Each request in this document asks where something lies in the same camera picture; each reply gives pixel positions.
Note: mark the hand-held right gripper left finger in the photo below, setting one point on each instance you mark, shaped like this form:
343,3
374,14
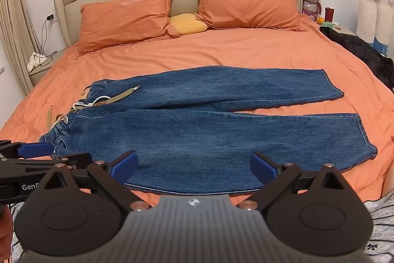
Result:
126,163

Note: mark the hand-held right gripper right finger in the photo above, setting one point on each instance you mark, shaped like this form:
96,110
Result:
261,165

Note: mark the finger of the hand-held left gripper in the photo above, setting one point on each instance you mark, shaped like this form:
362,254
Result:
37,162
34,150

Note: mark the blue denim pants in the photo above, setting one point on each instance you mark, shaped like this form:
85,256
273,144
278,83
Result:
200,133

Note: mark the person's left forearm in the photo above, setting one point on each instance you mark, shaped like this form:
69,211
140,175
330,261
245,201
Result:
5,232

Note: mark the khaki belt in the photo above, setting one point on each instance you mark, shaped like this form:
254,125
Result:
123,94

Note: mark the white crumpled cloth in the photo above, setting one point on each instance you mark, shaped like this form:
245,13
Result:
37,62

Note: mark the beige nightstand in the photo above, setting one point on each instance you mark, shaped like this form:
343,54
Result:
55,61

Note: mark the orange bed sheet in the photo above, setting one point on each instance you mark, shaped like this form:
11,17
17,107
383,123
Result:
246,50

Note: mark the beige curtain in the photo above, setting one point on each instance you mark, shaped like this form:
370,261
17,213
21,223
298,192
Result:
12,19

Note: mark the orange pillow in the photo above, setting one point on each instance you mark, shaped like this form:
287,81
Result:
246,4
123,19

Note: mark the black jacket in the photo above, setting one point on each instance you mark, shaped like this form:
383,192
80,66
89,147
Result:
366,56

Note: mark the small yellow pillow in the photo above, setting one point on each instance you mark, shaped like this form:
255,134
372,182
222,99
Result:
186,24

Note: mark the orange fruit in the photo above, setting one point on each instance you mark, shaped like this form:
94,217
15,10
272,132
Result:
320,21

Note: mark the green box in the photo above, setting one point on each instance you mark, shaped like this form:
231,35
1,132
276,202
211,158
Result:
330,24

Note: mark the grey nightstand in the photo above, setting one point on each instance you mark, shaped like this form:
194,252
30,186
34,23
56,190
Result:
349,32

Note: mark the red cup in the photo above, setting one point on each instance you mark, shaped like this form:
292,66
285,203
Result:
329,14

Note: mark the pink plush bear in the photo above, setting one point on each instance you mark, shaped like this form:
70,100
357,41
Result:
311,2

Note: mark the white alpaca plush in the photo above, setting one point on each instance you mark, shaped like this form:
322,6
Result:
367,10
387,16

